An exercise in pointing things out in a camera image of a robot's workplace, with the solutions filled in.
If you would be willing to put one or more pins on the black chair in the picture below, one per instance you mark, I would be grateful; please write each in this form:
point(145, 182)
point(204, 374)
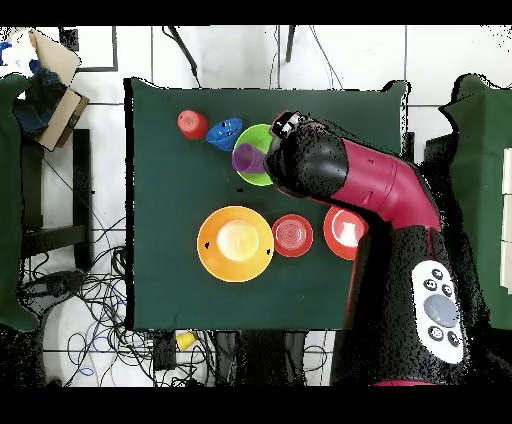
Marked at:
point(436, 152)

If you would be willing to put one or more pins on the large orange plastic bowl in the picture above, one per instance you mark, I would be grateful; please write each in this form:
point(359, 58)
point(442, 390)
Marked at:
point(236, 244)

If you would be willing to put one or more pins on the black pole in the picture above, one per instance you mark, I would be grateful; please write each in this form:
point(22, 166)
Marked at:
point(290, 44)

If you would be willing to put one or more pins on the blue cloth bundle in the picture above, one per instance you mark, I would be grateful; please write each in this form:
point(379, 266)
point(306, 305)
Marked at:
point(38, 104)

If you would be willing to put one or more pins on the red plastic cup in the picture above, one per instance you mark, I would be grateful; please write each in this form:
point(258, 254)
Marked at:
point(192, 124)

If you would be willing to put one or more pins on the large red plastic bowl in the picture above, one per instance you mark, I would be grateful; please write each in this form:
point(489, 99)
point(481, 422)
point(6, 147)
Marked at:
point(340, 232)

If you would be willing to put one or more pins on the dark blue plastic bowl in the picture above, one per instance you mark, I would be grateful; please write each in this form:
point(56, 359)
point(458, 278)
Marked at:
point(224, 134)

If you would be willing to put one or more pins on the purple plastic cup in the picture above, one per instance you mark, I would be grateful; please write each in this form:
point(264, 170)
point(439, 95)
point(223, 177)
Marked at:
point(248, 158)

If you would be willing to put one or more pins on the yellow plastic cup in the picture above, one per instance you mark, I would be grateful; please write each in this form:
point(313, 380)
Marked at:
point(185, 340)

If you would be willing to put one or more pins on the green covered side table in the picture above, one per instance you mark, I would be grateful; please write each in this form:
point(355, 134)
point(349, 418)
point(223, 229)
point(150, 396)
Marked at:
point(488, 160)
point(10, 200)

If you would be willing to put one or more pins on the small red plastic bowl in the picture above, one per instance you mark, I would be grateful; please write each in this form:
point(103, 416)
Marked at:
point(292, 236)

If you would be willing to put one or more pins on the large green plastic bowl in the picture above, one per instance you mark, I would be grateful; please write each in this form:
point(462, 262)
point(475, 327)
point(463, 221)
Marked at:
point(256, 138)

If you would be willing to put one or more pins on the white boxes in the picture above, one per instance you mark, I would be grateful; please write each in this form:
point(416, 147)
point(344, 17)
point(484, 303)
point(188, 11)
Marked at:
point(507, 220)

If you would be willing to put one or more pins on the cardboard box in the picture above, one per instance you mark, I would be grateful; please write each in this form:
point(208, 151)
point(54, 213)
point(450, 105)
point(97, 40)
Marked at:
point(60, 116)

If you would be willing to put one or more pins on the black chair base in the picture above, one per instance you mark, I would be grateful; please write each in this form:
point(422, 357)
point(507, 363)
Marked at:
point(52, 288)

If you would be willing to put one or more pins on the dark green table cloth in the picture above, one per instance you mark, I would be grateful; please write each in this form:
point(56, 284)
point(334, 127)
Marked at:
point(180, 200)

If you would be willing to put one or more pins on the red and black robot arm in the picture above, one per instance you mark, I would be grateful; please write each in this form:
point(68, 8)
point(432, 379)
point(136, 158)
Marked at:
point(380, 200)

